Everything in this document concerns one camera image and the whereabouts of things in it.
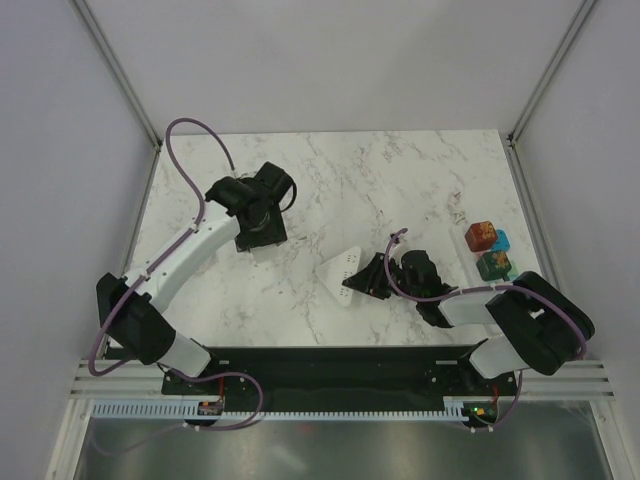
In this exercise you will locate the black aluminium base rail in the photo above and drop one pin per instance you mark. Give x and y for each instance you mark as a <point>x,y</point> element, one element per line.
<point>332,377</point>

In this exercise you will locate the red cube plug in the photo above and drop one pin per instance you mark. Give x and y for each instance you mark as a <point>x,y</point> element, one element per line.
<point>480,236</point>

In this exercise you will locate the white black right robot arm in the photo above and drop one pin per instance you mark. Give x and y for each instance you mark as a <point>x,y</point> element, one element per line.
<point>539,328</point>

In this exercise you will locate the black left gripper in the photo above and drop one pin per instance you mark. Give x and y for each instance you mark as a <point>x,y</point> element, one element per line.
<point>274,236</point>

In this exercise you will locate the white triangular power strip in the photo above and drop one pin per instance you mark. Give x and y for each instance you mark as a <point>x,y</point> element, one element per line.
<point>333,272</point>

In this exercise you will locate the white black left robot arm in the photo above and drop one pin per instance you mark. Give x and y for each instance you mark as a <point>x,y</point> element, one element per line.
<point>131,307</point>

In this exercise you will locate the white toothed cable duct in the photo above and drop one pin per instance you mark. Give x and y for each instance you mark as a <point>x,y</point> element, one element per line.
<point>197,410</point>

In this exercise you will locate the aluminium frame post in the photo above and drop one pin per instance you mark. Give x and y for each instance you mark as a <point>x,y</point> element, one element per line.
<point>561,52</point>
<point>110,59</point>

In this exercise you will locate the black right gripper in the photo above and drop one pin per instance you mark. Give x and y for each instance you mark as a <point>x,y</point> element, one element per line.
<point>369,280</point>

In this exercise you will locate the green small adapter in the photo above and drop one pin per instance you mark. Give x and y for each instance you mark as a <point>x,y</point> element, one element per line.
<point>513,273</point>

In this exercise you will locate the blue small adapter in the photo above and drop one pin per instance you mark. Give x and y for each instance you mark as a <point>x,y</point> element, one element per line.
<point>502,242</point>

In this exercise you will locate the green cube plug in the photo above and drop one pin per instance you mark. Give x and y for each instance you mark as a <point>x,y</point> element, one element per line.
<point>493,265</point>

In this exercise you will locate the aluminium frame post right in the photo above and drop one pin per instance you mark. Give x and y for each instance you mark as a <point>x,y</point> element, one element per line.
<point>561,52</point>

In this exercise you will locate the aluminium frame post left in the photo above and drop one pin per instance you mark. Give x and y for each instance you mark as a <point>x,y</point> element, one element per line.
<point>110,59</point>

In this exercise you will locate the white long power strip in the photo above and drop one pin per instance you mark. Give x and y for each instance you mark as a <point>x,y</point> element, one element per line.
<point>467,258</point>

